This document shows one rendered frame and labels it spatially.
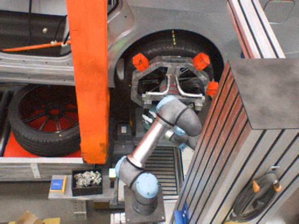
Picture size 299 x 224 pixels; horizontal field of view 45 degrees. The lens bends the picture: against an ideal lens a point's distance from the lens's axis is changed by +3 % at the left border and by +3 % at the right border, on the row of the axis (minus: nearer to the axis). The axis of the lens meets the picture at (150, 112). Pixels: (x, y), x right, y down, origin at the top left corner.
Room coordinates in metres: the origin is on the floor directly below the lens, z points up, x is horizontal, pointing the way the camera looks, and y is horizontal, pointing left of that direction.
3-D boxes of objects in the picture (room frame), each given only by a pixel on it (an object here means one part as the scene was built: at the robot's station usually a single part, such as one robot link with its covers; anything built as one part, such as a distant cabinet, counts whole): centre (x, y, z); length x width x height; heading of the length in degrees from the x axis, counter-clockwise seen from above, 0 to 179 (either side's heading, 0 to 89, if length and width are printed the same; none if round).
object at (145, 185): (0.88, -0.04, 0.98); 0.13 x 0.12 x 0.14; 54
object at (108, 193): (1.09, 0.38, 0.44); 0.43 x 0.17 x 0.03; 99
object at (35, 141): (1.70, 0.76, 0.39); 0.66 x 0.66 x 0.24
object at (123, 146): (1.62, 0.19, 0.26); 0.42 x 0.18 x 0.35; 9
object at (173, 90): (1.70, -0.11, 0.85); 0.21 x 0.14 x 0.14; 9
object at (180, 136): (1.32, -0.22, 0.91); 0.11 x 0.08 x 0.11; 54
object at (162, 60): (1.77, -0.10, 0.85); 0.54 x 0.07 x 0.54; 99
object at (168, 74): (1.63, -0.02, 1.03); 0.19 x 0.18 x 0.11; 9
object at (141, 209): (0.87, -0.04, 0.87); 0.15 x 0.15 x 0.10
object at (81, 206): (1.09, 0.41, 0.21); 0.10 x 0.10 x 0.42; 9
